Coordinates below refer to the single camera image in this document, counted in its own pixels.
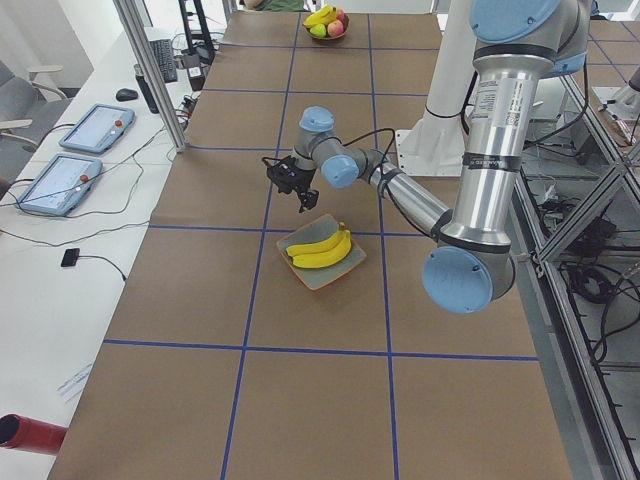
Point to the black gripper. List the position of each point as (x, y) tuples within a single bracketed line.
[(301, 184)]

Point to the yellow banana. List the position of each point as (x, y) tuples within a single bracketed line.
[(328, 258), (320, 246), (324, 16)]

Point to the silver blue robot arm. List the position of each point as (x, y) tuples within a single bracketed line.
[(465, 152)]

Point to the grey square plate orange rim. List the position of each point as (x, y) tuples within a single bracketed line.
[(318, 230)]

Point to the woven wicker fruit basket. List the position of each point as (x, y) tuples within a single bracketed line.
[(329, 39)]

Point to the green apple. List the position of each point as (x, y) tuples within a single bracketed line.
[(318, 31)]

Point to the red apple lower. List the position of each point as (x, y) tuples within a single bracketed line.
[(335, 29)]

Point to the red apple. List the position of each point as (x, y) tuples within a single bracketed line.
[(335, 29), (341, 16)]

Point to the red apple upper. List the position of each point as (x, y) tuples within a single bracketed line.
[(341, 16)]

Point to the black keyboard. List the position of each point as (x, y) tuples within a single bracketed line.
[(162, 51)]

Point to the black computer mouse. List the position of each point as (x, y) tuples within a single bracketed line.
[(126, 94)]

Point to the blue teach pendant far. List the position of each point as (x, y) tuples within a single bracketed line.
[(99, 129)]

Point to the blue teach pendant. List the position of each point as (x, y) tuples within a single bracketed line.
[(99, 129), (61, 185)]

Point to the black small puck device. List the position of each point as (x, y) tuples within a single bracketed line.
[(70, 257)]

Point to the blue teach pendant near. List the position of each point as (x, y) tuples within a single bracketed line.
[(61, 185)]

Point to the red cylinder tube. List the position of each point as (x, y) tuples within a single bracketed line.
[(27, 434)]

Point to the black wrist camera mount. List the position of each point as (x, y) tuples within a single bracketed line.
[(282, 172)]

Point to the aluminium frame post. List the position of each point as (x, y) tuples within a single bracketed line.
[(135, 31)]

